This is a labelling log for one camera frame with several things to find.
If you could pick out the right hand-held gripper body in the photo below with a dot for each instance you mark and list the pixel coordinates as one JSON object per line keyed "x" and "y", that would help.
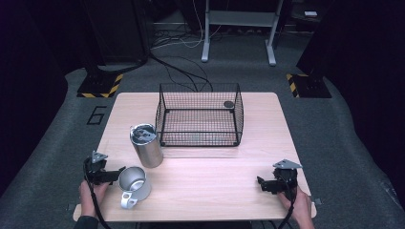
{"x": 286, "y": 178}

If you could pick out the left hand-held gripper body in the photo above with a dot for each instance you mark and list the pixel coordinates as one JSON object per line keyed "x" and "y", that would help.
{"x": 96, "y": 170}

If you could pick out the person's left hand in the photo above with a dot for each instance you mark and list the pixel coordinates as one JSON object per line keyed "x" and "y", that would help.
{"x": 89, "y": 198}

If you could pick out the steel tumbler with dark lid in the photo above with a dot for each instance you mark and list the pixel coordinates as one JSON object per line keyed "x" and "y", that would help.
{"x": 149, "y": 152}

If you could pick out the black stand hazard-striped base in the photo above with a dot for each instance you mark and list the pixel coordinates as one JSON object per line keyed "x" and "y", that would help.
{"x": 98, "y": 87}
{"x": 310, "y": 87}

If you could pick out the black round disc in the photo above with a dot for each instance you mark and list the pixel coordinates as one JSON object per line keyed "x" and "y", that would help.
{"x": 228, "y": 104}

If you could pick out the large black cabinet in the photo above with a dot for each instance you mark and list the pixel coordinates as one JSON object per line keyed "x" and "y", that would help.
{"x": 117, "y": 28}

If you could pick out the small white box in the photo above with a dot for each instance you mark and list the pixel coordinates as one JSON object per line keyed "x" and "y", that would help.
{"x": 310, "y": 13}

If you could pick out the grey metal desk frame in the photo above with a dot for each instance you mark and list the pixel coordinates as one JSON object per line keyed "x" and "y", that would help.
{"x": 242, "y": 18}

